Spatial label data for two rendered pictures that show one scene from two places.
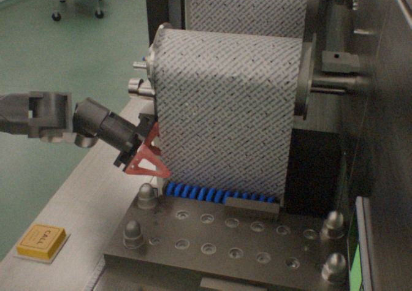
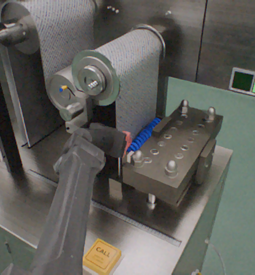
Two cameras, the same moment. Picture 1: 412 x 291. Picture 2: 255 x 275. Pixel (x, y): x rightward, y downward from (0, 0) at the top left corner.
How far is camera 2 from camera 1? 0.84 m
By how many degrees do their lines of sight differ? 59
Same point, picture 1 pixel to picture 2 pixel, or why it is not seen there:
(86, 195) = not seen: hidden behind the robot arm
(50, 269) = (131, 255)
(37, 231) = (94, 256)
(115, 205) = not seen: hidden behind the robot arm
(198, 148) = (131, 116)
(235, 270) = (201, 142)
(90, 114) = (96, 135)
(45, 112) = (93, 149)
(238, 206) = (161, 127)
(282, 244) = (188, 125)
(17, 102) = (84, 154)
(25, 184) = not seen: outside the picture
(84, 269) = (137, 234)
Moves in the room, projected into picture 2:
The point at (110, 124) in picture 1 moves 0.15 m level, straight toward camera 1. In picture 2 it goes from (104, 134) to (168, 135)
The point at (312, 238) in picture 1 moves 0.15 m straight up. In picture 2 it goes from (184, 117) to (189, 77)
